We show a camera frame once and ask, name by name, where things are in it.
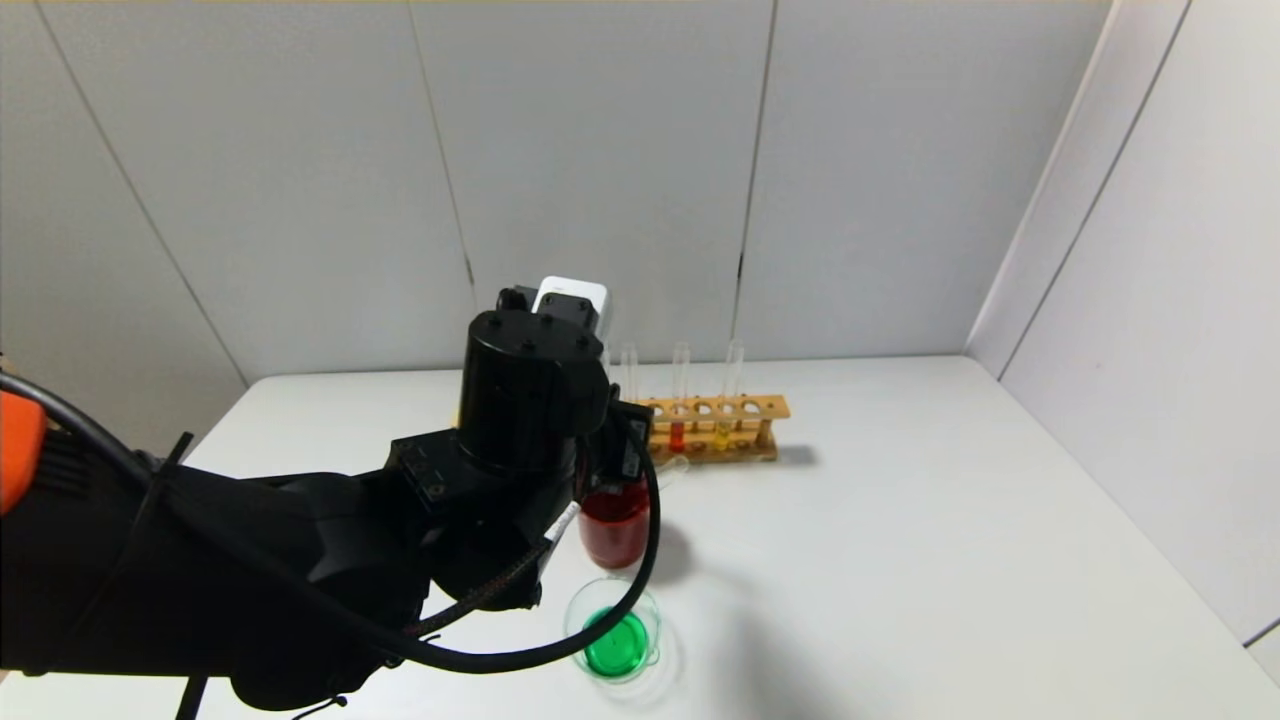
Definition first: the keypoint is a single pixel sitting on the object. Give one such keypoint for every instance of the wooden test tube rack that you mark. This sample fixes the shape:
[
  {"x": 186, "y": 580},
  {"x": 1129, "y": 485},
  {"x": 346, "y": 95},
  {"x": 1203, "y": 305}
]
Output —
[{"x": 740, "y": 408}]

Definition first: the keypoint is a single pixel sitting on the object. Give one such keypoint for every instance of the red plastic cup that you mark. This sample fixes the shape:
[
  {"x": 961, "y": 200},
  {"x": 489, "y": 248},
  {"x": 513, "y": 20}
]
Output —
[{"x": 612, "y": 535}]

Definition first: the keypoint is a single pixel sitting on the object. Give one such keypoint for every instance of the clear glass dish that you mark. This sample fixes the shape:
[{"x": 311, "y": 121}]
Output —
[{"x": 620, "y": 645}]

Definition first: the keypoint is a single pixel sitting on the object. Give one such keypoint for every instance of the test tube with blue pigment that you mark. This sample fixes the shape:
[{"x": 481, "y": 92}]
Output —
[{"x": 630, "y": 365}]

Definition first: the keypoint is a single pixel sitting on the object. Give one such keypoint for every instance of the test tube with yellow pigment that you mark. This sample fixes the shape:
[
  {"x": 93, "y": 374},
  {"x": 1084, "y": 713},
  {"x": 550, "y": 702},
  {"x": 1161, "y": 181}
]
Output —
[
  {"x": 672, "y": 470},
  {"x": 722, "y": 436}
]

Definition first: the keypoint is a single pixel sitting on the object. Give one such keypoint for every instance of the test tube with red pigment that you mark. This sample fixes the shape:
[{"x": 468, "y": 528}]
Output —
[{"x": 677, "y": 438}]

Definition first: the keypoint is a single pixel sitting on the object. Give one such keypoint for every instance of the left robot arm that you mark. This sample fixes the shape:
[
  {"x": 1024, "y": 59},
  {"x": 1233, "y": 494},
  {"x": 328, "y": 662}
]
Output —
[{"x": 300, "y": 540}]

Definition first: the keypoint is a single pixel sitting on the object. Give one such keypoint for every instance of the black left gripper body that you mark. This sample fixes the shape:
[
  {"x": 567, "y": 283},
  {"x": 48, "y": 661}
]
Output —
[{"x": 632, "y": 446}]

